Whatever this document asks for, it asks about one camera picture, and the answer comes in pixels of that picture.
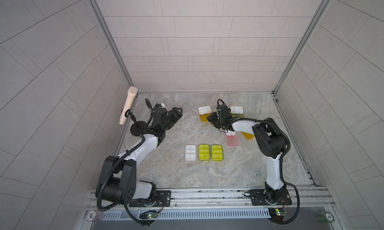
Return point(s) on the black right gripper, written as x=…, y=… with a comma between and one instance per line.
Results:
x=212, y=117

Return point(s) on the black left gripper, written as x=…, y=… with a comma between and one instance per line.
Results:
x=174, y=118

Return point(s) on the green pillbox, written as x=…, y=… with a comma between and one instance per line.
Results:
x=204, y=152
x=217, y=153
x=237, y=111

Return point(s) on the clear white pillbox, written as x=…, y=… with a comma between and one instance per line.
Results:
x=190, y=153

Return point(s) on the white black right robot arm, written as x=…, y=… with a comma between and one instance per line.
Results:
x=272, y=142

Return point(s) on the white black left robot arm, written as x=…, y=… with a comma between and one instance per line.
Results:
x=118, y=183

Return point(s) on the yellow six-slot pillbox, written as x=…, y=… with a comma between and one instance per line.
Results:
x=204, y=112

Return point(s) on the pink pillbox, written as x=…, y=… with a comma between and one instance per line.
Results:
x=232, y=139

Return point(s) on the yellow pillbox right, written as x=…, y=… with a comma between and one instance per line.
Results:
x=248, y=135

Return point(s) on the black microphone stand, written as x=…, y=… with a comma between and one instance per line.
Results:
x=138, y=127

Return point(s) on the beige microphone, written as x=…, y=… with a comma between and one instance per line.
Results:
x=131, y=95

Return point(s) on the right green circuit board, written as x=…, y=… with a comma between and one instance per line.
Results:
x=278, y=215

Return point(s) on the green circuit board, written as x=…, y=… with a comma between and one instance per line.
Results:
x=149, y=215
x=278, y=215

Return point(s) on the left green circuit board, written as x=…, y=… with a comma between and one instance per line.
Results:
x=149, y=215

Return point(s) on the left poker chip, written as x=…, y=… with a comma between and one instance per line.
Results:
x=94, y=216

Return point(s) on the poker chip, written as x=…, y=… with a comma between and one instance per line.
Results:
x=325, y=217
x=94, y=216

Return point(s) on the right poker chip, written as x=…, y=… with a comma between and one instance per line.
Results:
x=325, y=217

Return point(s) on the aluminium rail frame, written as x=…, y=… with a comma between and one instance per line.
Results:
x=231, y=198

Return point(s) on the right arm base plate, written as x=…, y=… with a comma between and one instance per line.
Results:
x=261, y=198

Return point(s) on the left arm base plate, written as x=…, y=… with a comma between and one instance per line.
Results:
x=162, y=199

